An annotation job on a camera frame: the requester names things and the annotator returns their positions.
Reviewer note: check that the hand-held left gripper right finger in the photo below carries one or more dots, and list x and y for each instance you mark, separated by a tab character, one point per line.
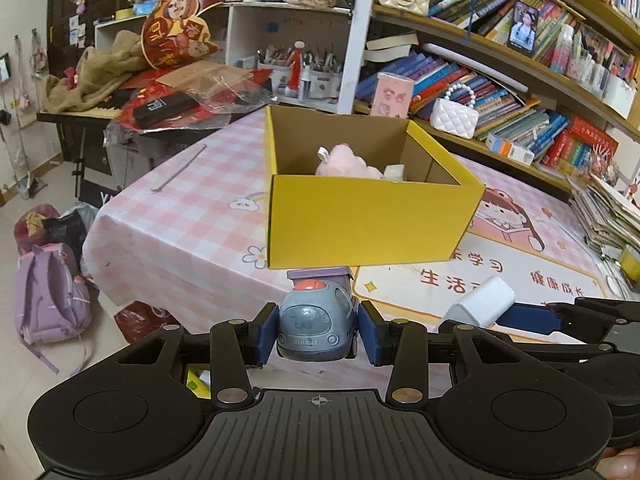
372	332

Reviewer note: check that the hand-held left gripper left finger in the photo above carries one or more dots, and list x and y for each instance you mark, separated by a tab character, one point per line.
267	332

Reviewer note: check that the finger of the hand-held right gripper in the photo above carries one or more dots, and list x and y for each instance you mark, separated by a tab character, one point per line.
575	347
530	319

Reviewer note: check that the grey toy car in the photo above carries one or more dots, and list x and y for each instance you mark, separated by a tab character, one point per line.
315	325

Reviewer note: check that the white charger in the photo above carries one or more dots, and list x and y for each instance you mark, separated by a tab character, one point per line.
480	305

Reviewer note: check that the yellow cardboard box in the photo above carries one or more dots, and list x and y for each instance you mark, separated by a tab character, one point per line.
370	220

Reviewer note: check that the white eraser block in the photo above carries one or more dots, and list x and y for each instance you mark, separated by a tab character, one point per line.
395	172

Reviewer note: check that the large pink plush toy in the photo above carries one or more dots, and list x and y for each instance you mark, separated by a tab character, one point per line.
345	162

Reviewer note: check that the person's right hand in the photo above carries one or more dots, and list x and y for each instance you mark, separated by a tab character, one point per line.
625	467

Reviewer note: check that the yellow green packet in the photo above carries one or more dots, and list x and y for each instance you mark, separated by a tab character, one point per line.
197	385

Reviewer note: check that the yellow tape roll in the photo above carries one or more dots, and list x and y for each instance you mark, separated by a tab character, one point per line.
631	262

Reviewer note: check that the pink checkered tablecloth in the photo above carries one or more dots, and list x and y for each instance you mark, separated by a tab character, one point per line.
200	240

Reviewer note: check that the red patterned bag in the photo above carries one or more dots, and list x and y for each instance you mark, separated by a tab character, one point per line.
145	320

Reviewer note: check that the stack of paper booklets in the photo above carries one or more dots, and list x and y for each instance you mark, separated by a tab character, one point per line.
610	215

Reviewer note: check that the orange blue white carton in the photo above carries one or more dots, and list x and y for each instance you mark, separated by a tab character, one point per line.
510	149

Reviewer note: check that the colourful sequin ornament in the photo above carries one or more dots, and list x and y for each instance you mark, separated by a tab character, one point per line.
607	165

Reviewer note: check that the thin grey stick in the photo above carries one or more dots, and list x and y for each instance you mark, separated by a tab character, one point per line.
180	167

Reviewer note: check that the row of shelf books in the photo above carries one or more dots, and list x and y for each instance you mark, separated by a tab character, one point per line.
480	0
500	110

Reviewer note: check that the wooden bookshelf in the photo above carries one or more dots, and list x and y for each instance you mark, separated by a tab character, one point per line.
420	126

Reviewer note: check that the white quilted handbag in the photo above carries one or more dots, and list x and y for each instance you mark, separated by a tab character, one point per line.
455	120

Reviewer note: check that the black bag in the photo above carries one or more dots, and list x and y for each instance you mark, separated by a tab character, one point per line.
72	232

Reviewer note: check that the purple backpack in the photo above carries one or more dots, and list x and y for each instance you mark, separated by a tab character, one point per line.
50	300

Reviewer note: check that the pink cylinder container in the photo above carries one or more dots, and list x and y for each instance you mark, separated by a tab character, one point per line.
392	95

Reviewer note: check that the white pen holder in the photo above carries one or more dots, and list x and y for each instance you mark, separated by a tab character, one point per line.
620	97

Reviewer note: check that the black rectangular box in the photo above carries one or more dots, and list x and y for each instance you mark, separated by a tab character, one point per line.
165	107

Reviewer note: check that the small white bottle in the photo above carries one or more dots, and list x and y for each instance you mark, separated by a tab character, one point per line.
304	87

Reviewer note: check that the pink stationery organizer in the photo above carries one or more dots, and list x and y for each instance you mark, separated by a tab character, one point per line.
585	72

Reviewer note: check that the white pen cup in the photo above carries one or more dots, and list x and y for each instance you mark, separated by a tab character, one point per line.
276	75
325	82

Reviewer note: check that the maroon bag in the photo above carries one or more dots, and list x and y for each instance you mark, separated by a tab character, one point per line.
35	227

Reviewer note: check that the white long tube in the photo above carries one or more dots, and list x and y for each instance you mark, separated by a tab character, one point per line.
475	67

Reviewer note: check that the brown cardboard sheet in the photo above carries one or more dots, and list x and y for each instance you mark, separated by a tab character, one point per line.
200	77

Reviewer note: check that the red tassel ornament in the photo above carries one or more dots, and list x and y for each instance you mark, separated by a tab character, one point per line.
296	67

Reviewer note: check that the black piano keyboard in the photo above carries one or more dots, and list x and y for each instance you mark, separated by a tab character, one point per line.
100	110

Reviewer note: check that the red plastic bag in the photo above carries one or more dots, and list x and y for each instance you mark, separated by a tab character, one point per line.
135	82

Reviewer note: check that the thick beige-paged book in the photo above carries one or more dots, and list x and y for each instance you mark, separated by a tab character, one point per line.
390	47

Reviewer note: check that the phone with lit screen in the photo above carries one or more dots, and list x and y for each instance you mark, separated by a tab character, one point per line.
523	30

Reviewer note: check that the white shelf unit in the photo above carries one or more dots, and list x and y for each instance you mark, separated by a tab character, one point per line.
240	35

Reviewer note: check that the beige towel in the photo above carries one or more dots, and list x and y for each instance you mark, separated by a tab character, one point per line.
90	75

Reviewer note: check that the red gold cartoon decoration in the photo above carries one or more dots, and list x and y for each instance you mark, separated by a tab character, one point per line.
170	25

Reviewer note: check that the dark wooden door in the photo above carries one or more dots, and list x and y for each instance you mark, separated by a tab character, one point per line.
65	10

